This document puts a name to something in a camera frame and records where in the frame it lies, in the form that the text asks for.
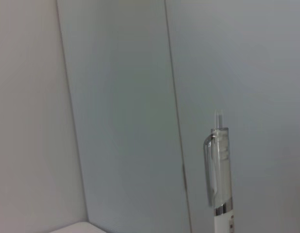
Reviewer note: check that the silver pen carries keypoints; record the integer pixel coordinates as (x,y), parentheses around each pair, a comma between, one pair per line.
(220,170)

